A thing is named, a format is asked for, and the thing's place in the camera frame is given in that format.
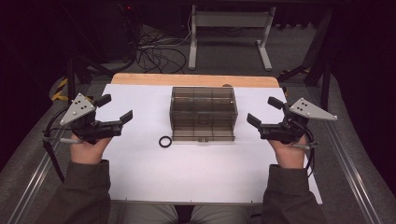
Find person's right hand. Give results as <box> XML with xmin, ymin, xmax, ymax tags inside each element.
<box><xmin>268</xmin><ymin>134</ymin><xmax>308</xmax><ymax>170</ymax></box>

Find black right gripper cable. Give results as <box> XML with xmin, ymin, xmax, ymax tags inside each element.
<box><xmin>297</xmin><ymin>119</ymin><xmax>316</xmax><ymax>179</ymax></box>

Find aluminium rail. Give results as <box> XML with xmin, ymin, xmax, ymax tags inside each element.
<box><xmin>322</xmin><ymin>120</ymin><xmax>375</xmax><ymax>224</ymax></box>
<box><xmin>7</xmin><ymin>130</ymin><xmax>68</xmax><ymax>224</ymax></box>

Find black rubber ring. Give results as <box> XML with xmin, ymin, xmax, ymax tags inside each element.
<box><xmin>158</xmin><ymin>135</ymin><xmax>173</xmax><ymax>148</ymax></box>

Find white table sheet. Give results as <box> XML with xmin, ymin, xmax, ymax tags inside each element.
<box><xmin>102</xmin><ymin>83</ymin><xmax>323</xmax><ymax>205</ymax></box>

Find grey translucent plastic organiser box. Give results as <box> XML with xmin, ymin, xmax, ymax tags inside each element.
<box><xmin>169</xmin><ymin>86</ymin><xmax>239</xmax><ymax>143</ymax></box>

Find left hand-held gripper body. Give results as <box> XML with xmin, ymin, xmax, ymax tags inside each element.
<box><xmin>59</xmin><ymin>92</ymin><xmax>123</xmax><ymax>145</ymax></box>

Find person's left hand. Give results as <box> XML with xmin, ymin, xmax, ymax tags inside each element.
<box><xmin>69</xmin><ymin>133</ymin><xmax>113</xmax><ymax>165</ymax></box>

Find person's legs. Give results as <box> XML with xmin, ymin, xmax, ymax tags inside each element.
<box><xmin>121</xmin><ymin>203</ymin><xmax>251</xmax><ymax>224</ymax></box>

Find white metal stand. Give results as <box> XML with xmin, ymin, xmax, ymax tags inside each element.
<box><xmin>188</xmin><ymin>4</ymin><xmax>277</xmax><ymax>72</ymax></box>

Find yellow black hazard tape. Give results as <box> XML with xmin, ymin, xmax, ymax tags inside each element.
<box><xmin>50</xmin><ymin>77</ymin><xmax>94</xmax><ymax>103</ymax></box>

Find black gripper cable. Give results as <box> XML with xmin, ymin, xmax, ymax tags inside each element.
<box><xmin>297</xmin><ymin>119</ymin><xmax>316</xmax><ymax>179</ymax></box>
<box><xmin>42</xmin><ymin>106</ymin><xmax>75</xmax><ymax>184</ymax></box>

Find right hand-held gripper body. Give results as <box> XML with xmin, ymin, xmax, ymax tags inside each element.
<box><xmin>258</xmin><ymin>97</ymin><xmax>338</xmax><ymax>145</ymax></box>

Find black tripod stand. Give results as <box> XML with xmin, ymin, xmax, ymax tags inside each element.
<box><xmin>65</xmin><ymin>55</ymin><xmax>114</xmax><ymax>105</ymax></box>

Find black floor cables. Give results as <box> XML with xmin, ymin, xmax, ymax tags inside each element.
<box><xmin>135</xmin><ymin>26</ymin><xmax>189</xmax><ymax>75</ymax></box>

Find black metal stand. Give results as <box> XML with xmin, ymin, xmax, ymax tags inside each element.
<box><xmin>277</xmin><ymin>8</ymin><xmax>333</xmax><ymax>111</ymax></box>

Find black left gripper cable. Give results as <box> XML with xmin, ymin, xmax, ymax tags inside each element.
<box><xmin>42</xmin><ymin>106</ymin><xmax>75</xmax><ymax>184</ymax></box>

